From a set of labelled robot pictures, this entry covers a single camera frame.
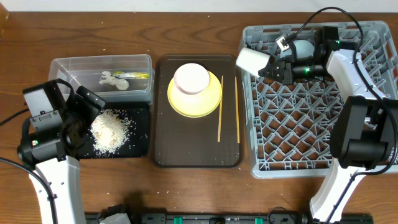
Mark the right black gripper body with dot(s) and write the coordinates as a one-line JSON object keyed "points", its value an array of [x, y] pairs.
{"points": [[305, 68]]}

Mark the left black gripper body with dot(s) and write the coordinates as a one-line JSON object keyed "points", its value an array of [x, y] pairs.
{"points": [[88, 101]]}

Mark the light blue bowl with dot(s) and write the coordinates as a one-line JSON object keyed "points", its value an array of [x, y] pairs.
{"points": [[303, 49]]}

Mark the small white green cup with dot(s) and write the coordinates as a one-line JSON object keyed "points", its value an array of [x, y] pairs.
{"points": [[252, 61]]}

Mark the cooked rice pile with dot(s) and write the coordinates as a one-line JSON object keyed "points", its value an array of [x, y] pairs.
{"points": [[110, 131]]}

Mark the wooden chopstick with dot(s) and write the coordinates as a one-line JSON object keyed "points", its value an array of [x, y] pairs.
{"points": [[237, 109], [220, 111]]}

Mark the pink bowl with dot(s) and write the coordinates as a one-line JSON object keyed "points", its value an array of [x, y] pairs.
{"points": [[191, 78]]}

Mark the yellow plate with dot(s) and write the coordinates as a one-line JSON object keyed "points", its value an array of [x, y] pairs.
{"points": [[198, 105]]}

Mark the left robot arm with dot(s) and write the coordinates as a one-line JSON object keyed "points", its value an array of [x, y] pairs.
{"points": [[58, 127]]}

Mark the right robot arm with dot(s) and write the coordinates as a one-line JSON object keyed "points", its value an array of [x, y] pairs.
{"points": [[365, 132]]}

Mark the clear plastic waste bin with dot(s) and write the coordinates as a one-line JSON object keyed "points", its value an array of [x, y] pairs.
{"points": [[87, 71]]}

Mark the grey dishwasher rack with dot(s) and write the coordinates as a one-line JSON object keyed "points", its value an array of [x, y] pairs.
{"points": [[288, 127]]}

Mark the black waste tray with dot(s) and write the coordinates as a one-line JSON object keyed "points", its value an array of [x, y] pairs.
{"points": [[138, 142]]}

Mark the crumpled white tissue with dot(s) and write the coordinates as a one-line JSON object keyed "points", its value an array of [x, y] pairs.
{"points": [[119, 83]]}

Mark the green yellow wrapper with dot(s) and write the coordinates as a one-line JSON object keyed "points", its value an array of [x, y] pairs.
{"points": [[130, 75]]}

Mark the dark brown serving tray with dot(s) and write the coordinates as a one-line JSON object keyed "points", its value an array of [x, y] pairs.
{"points": [[178, 141]]}

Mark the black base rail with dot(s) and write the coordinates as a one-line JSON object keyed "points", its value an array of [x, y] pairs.
{"points": [[124, 214]]}

